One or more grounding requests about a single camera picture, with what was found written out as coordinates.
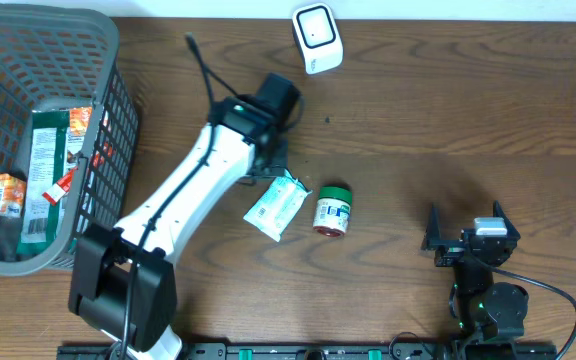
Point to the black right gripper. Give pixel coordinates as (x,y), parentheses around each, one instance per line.
(451,250)

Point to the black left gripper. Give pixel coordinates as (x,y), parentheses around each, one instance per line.
(281,159)

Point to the white teal wipes packet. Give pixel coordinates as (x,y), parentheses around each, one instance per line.
(276,208)

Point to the green lid spice jar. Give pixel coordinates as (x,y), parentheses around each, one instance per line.
(332,213)

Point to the red white sachet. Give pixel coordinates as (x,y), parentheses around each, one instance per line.
(60,189)

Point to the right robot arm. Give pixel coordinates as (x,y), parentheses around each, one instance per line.
(490,314)

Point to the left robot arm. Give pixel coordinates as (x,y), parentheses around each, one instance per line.
(123,280)

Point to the white barcode scanner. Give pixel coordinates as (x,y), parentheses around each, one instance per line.
(317,37)

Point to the orange small box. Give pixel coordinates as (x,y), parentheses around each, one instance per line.
(12,193)

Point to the grey plastic shopping basket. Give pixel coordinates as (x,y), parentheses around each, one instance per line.
(56,59)

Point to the black mounting rail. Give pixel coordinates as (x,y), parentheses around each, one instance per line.
(218,351)

